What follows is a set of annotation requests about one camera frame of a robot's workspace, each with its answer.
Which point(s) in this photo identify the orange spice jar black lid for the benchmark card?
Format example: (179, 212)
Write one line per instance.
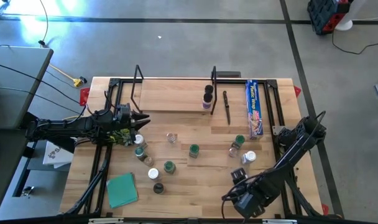
(158, 188)

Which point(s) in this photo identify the green lid herb jar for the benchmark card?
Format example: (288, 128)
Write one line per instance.
(194, 150)
(239, 139)
(169, 167)
(139, 152)

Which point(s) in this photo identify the potted succulent plant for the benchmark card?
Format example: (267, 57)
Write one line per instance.
(123, 137)

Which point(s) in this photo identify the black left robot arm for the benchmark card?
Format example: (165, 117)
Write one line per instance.
(67, 126)

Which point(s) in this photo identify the black kitchen knife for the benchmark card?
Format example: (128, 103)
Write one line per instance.
(226, 102)

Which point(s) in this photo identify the bagel seasoning jar white lid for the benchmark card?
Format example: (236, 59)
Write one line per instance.
(153, 173)

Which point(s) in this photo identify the black red tool crate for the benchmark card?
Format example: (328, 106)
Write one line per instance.
(322, 15)

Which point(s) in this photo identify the wooden shelf black metal frame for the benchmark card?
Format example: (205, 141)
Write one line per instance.
(173, 96)

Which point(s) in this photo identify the purple label jar black lid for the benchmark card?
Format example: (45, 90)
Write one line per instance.
(207, 98)

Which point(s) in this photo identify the blue plastic wrap box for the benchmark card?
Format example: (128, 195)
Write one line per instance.
(253, 105)

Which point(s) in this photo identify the white lid spice jar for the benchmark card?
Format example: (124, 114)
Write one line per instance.
(139, 139)
(249, 156)

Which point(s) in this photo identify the silver mounting bracket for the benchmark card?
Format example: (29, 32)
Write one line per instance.
(105, 221)
(279, 221)

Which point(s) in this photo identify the red corner bumper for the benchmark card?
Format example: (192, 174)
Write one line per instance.
(84, 96)
(324, 209)
(297, 91)

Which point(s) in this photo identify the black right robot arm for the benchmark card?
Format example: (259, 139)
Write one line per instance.
(288, 158)

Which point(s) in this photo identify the metal clip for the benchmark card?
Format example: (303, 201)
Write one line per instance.
(27, 191)

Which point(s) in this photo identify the white pedestal base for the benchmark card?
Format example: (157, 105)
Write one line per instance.
(344, 25)

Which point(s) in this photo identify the green sponge cloth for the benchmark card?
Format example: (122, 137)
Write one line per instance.
(122, 190)

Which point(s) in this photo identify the white box with logo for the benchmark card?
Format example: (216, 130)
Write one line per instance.
(57, 155)

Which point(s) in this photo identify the grey side table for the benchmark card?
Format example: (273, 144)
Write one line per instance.
(18, 87)

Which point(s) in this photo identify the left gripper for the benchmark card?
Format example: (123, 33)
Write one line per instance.
(125, 123)

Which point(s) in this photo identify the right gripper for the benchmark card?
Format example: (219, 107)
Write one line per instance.
(248, 203)

